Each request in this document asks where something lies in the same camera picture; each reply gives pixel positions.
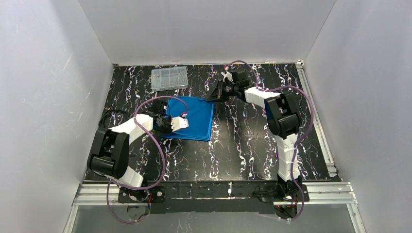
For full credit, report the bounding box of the clear plastic compartment box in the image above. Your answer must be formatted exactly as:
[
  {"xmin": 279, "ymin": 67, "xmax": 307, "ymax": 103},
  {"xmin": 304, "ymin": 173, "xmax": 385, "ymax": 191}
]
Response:
[{"xmin": 151, "ymin": 66, "xmax": 188, "ymax": 92}]

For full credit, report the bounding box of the blue cloth napkin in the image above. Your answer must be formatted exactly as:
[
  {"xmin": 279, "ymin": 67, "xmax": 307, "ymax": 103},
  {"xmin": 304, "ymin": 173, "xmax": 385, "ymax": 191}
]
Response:
[{"xmin": 161, "ymin": 96, "xmax": 214, "ymax": 141}]

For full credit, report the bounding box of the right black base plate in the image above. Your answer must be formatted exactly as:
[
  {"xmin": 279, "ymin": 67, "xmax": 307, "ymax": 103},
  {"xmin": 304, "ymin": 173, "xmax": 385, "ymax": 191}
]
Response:
[{"xmin": 253, "ymin": 183, "xmax": 310, "ymax": 203}]

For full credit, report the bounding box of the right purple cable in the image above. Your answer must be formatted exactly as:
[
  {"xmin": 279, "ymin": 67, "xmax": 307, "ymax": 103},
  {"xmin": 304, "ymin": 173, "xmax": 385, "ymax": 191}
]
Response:
[{"xmin": 224, "ymin": 60, "xmax": 315, "ymax": 222}]

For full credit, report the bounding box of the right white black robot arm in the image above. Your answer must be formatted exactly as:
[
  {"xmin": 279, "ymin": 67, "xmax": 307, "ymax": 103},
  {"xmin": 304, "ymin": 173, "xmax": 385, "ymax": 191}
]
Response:
[{"xmin": 207, "ymin": 71, "xmax": 302, "ymax": 182}]

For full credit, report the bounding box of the front aluminium rail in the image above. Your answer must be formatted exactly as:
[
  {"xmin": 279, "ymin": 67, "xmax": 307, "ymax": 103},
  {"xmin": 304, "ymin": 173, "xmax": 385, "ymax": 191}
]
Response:
[{"xmin": 74, "ymin": 181, "xmax": 358, "ymax": 206}]

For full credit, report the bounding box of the black coiled cable yellow plug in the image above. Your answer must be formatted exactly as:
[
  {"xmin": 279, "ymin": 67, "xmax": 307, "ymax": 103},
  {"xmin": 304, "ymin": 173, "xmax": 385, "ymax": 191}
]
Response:
[{"xmin": 98, "ymin": 109, "xmax": 130, "ymax": 128}]

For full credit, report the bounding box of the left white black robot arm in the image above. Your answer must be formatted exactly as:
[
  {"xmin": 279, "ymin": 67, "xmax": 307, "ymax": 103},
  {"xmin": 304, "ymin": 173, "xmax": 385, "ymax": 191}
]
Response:
[{"xmin": 86, "ymin": 100, "xmax": 172, "ymax": 190}]

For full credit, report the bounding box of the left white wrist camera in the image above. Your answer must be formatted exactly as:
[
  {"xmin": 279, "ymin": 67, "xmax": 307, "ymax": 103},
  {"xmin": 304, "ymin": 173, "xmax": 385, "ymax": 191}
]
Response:
[{"xmin": 171, "ymin": 116, "xmax": 189, "ymax": 132}]

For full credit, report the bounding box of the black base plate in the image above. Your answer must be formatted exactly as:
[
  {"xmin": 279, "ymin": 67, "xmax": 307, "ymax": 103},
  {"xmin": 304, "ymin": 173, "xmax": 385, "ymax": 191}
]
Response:
[
  {"xmin": 118, "ymin": 185, "xmax": 166, "ymax": 203},
  {"xmin": 253, "ymin": 183, "xmax": 310, "ymax": 203}
]

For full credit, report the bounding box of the aluminium rail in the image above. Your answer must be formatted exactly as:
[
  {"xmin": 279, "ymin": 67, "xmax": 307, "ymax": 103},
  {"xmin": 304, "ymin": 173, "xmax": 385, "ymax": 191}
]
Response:
[
  {"xmin": 74, "ymin": 181, "xmax": 358, "ymax": 206},
  {"xmin": 296, "ymin": 60, "xmax": 338, "ymax": 178}
]

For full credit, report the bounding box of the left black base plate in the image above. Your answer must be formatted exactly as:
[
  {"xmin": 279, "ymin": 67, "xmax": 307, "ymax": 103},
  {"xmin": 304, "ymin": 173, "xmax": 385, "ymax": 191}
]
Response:
[{"xmin": 118, "ymin": 185, "xmax": 166, "ymax": 203}]

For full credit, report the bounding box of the right aluminium rail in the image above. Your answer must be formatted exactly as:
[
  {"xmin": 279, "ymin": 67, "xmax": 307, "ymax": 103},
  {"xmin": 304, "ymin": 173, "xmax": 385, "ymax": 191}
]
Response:
[{"xmin": 296, "ymin": 60, "xmax": 338, "ymax": 178}]

